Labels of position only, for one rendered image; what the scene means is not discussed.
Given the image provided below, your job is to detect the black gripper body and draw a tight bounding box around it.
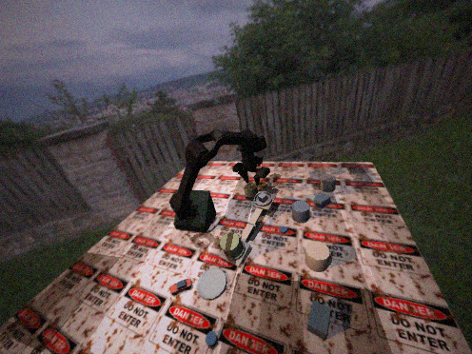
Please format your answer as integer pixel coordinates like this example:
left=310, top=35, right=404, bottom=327
left=232, top=156, right=270, bottom=179

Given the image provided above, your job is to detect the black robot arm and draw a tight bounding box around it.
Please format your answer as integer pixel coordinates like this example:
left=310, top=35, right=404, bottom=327
left=169, top=129, right=267, bottom=221

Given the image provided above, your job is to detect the beige cylinder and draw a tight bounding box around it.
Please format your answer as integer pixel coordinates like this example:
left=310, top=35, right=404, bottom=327
left=305, top=241, right=330, bottom=272

